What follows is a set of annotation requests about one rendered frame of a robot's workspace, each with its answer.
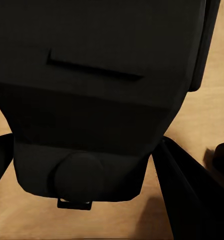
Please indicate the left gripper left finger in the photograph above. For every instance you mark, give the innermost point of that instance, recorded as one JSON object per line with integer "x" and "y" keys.
{"x": 6, "y": 152}

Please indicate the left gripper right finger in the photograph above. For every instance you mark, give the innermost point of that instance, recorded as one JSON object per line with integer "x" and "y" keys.
{"x": 194, "y": 198}

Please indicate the digital camera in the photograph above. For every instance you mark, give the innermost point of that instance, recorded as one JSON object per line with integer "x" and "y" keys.
{"x": 89, "y": 88}

